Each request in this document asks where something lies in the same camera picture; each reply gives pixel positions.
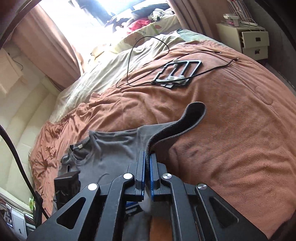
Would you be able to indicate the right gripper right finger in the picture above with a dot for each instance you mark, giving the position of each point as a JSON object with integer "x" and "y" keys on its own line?
{"x": 182, "y": 199}

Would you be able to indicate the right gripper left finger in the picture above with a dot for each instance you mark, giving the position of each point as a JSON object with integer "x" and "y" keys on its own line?
{"x": 128, "y": 187}

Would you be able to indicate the grey t-shirt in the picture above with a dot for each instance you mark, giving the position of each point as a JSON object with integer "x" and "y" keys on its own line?
{"x": 102, "y": 157}

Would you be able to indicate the pile of clothes by window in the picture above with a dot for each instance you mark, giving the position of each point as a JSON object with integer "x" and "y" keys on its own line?
{"x": 139, "y": 18}

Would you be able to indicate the terracotta bed blanket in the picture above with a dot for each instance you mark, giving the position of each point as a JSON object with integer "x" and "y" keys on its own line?
{"x": 244, "y": 147}

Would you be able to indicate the cream padded headboard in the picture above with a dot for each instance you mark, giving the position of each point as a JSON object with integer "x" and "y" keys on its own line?
{"x": 23, "y": 128}

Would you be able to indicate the cream bed sheet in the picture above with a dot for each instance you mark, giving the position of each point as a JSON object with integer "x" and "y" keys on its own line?
{"x": 108, "y": 70}

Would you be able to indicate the pink curtain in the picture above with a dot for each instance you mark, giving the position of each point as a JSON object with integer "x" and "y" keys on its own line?
{"x": 40, "y": 39}

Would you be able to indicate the bear print pillow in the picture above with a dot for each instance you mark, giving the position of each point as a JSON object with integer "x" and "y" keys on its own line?
{"x": 164, "y": 26}

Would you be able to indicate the white bedside drawer cabinet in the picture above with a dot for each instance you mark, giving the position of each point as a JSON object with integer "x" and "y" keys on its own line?
{"x": 248, "y": 40}

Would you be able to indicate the black metal frame rack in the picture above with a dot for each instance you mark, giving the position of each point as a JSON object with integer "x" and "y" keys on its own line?
{"x": 176, "y": 74}

